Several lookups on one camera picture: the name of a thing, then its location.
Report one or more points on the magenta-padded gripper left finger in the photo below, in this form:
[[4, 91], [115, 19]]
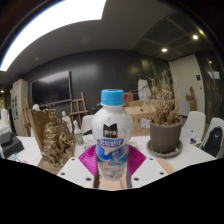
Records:
[[87, 161]]

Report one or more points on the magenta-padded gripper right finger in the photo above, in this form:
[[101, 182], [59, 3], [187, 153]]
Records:
[[137, 161]]

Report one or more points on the clear blue-capped drink bottle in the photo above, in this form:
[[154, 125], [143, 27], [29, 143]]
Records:
[[111, 123]]

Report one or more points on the green-labelled spray bottle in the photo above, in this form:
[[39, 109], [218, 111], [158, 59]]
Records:
[[79, 137]]

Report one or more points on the white plastic chair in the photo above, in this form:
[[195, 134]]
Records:
[[218, 122], [87, 125], [195, 123]]

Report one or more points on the grey plant saucer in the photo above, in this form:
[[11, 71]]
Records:
[[173, 153]]

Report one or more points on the dried plant in grey pot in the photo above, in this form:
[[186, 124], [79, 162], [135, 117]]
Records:
[[165, 136]]

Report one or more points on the brown carved sculpture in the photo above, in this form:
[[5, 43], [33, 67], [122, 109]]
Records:
[[56, 140]]

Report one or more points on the brown cardboard box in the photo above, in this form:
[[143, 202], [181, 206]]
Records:
[[140, 116]]

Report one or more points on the wooden easel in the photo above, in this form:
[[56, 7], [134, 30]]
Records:
[[26, 115], [79, 112]]

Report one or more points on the red box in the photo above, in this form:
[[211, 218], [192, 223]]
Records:
[[128, 97]]

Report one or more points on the white plaster statue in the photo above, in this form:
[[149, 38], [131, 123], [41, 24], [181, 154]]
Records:
[[143, 88]]

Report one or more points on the black box stack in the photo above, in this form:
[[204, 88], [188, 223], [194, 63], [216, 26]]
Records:
[[11, 146]]

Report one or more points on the black backpack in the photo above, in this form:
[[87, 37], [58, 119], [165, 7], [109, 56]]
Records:
[[213, 140]]

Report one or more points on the wooden figure sculpture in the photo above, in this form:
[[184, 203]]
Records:
[[191, 100]]

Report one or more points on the white cabinet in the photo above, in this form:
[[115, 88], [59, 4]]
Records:
[[17, 96]]

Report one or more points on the round ceiling spotlights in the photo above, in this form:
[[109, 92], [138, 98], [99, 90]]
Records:
[[164, 50]]

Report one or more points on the long ceiling light strip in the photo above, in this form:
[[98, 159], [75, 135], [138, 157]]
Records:
[[50, 23]]

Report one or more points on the black wall screen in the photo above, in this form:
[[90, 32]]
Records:
[[51, 88]]

